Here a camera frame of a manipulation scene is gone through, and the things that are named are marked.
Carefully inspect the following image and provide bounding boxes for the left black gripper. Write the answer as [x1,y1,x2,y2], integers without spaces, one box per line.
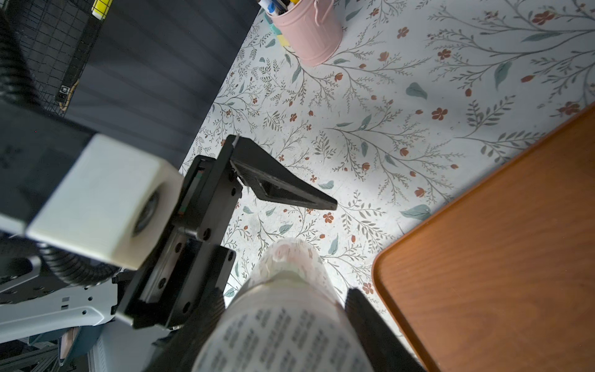
[116,135,338,330]

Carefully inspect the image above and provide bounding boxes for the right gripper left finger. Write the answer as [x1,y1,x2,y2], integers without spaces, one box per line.
[143,288,226,372]

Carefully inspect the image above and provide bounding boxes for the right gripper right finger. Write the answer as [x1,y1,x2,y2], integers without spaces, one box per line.
[345,288,425,372]

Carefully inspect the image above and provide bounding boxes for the candy jar with patterned lid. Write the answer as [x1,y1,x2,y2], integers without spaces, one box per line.
[192,239,373,371]

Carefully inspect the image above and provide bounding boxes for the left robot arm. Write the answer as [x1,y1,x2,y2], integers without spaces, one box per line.
[1,134,337,371]

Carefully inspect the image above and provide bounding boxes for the brown wooden tray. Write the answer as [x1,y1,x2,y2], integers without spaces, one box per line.
[373,108,594,371]

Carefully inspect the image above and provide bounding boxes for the yellow eraser block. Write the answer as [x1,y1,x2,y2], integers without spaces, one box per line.
[265,15,290,47]

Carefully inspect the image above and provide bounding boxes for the pink pen cup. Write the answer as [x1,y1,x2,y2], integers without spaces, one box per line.
[271,0,342,67]

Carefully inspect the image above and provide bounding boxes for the pens in pink cup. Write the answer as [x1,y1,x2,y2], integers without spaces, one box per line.
[257,0,299,16]

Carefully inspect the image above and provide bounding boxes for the black wire wall basket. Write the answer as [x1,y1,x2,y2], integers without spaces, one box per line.
[1,0,105,116]

